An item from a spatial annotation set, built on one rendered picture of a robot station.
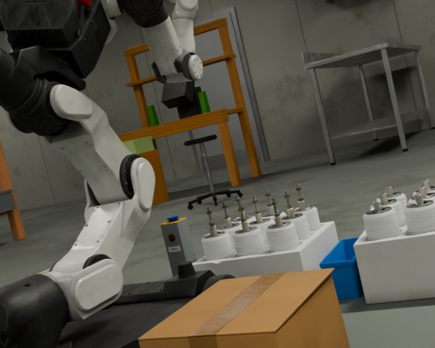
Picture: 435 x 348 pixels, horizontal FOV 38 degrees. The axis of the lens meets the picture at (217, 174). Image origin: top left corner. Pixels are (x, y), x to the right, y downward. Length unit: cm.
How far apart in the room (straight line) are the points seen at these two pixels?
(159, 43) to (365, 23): 657
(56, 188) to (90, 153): 908
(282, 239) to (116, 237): 53
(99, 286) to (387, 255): 80
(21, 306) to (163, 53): 84
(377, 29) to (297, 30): 103
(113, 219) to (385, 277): 78
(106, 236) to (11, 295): 36
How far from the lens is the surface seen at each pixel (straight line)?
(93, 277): 158
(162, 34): 186
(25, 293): 149
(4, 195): 624
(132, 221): 178
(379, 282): 188
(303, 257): 195
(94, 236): 173
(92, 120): 171
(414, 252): 184
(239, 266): 201
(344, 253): 224
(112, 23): 185
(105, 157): 177
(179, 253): 220
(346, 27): 837
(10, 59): 158
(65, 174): 1066
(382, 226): 186
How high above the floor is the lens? 59
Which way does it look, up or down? 4 degrees down
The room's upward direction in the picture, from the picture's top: 13 degrees counter-clockwise
